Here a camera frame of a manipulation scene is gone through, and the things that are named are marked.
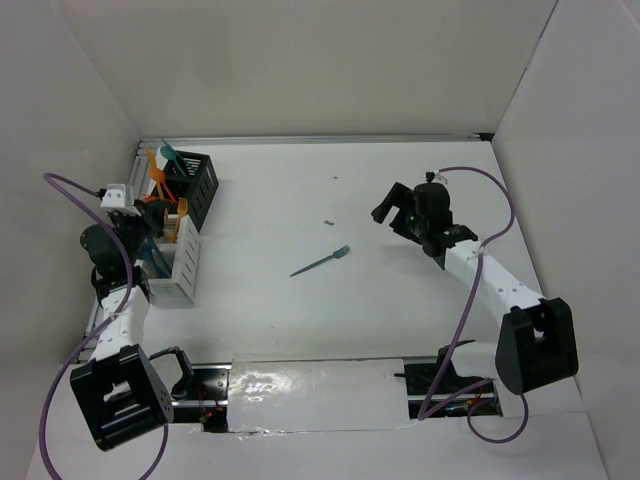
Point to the black utensil caddy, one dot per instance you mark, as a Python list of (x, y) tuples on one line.
[(196, 180)]

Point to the aluminium frame rail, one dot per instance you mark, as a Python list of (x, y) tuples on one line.
[(329, 139)]

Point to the teal spoon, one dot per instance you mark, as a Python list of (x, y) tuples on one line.
[(172, 152)]

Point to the yellow knife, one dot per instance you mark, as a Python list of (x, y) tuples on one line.
[(151, 158)]

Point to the yellow fork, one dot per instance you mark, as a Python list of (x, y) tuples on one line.
[(182, 211)]

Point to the white utensil caddy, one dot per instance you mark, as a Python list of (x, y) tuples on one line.
[(182, 257)]

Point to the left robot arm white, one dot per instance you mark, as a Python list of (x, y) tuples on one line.
[(120, 394)]

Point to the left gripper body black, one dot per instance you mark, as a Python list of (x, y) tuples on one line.
[(133, 229)]

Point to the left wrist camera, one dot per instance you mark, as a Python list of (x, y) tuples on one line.
[(119, 198)]

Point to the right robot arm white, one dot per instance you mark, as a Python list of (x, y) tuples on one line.
[(536, 344)]

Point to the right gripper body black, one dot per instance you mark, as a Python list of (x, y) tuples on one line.
[(408, 223)]

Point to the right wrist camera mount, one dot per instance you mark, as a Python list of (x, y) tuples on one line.
[(435, 177)]

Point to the dark blue fork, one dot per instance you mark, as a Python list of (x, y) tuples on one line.
[(151, 254)]

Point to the teal fork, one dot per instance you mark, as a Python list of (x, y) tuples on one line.
[(337, 254)]

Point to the white foil panel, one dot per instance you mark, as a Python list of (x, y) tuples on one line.
[(317, 396)]

